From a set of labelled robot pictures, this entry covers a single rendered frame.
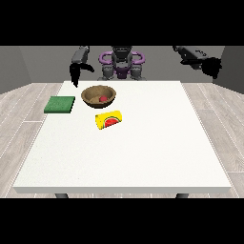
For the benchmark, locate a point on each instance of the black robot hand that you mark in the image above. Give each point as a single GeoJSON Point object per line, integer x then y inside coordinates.
{"type": "Point", "coordinates": [75, 72]}
{"type": "Point", "coordinates": [211, 66]}

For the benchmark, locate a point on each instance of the brown wooden bowl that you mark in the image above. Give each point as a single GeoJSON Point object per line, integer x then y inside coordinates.
{"type": "Point", "coordinates": [98, 96]}

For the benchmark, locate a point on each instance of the grey robot trunk purple rings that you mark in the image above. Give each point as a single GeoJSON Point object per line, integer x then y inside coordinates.
{"type": "Point", "coordinates": [121, 63]}

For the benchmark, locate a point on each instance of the small red ball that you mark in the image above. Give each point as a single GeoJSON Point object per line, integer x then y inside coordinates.
{"type": "Point", "coordinates": [103, 99]}

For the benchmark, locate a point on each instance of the green square pad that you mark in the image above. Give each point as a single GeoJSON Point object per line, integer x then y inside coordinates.
{"type": "Point", "coordinates": [59, 104]}

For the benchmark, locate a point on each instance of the yellow cup with melon print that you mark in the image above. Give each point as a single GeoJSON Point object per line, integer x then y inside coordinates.
{"type": "Point", "coordinates": [109, 119]}

